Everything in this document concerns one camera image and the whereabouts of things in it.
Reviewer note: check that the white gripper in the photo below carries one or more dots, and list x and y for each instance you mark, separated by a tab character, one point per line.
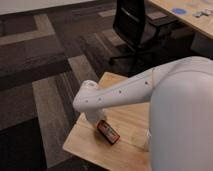
94	116

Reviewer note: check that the brown rectangular eraser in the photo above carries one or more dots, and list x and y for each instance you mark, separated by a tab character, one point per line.
108	132

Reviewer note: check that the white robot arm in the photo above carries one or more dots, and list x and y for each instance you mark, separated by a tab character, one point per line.
180	94

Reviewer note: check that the blue round disc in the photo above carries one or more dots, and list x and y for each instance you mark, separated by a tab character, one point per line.
178	11

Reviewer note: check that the small grey white object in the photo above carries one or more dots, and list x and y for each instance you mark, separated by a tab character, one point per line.
205	12

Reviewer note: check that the black office chair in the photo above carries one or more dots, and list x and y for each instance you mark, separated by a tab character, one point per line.
137	30

